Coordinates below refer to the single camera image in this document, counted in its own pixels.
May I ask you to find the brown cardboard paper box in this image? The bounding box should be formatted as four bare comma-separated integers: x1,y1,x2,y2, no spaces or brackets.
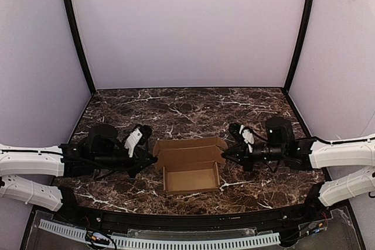
153,137,228,195

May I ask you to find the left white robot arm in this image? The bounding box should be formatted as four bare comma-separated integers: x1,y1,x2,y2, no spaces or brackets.
1,124,158,212

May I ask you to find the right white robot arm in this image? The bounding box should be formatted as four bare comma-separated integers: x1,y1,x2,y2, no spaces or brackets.
221,117,374,210

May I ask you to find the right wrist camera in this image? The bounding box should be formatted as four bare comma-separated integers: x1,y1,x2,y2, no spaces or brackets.
229,123,254,145

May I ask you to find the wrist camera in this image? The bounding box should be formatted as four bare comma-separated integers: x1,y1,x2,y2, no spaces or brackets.
229,123,254,145
123,124,152,158

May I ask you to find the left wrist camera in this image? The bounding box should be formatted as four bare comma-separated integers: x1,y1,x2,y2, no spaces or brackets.
123,124,152,158

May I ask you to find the black front rail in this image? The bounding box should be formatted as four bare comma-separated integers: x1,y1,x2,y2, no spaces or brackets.
56,203,331,242

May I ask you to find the white slotted cable duct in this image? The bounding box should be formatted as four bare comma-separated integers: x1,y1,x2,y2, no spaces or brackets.
38,219,280,249

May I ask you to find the right black frame post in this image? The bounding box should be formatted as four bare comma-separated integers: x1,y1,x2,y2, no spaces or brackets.
282,0,313,95

